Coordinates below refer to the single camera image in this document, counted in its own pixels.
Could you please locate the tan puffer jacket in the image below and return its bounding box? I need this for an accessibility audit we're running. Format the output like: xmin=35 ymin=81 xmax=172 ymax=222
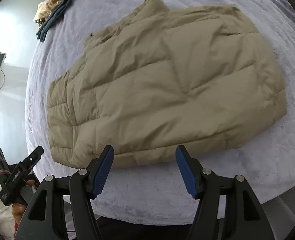
xmin=47 ymin=0 xmax=287 ymax=168

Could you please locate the beige striped clothes pile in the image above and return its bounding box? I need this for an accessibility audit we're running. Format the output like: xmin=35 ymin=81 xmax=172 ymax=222
xmin=34 ymin=0 xmax=62 ymax=26

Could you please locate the person left hand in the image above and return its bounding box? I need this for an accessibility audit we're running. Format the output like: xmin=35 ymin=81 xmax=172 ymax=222
xmin=11 ymin=178 xmax=37 ymax=225

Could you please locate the dark teal folded garment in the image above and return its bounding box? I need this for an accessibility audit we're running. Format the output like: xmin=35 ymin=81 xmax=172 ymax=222
xmin=36 ymin=0 xmax=72 ymax=42

